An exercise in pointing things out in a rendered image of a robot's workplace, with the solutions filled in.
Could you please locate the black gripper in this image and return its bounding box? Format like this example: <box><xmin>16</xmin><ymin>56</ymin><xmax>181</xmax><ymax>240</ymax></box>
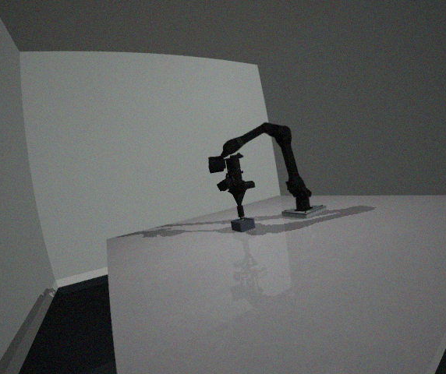
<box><xmin>226</xmin><ymin>168</ymin><xmax>255</xmax><ymax>206</ymax></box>

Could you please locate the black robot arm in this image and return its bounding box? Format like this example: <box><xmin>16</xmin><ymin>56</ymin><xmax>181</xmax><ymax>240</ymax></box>
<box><xmin>208</xmin><ymin>122</ymin><xmax>313</xmax><ymax>211</ymax></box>

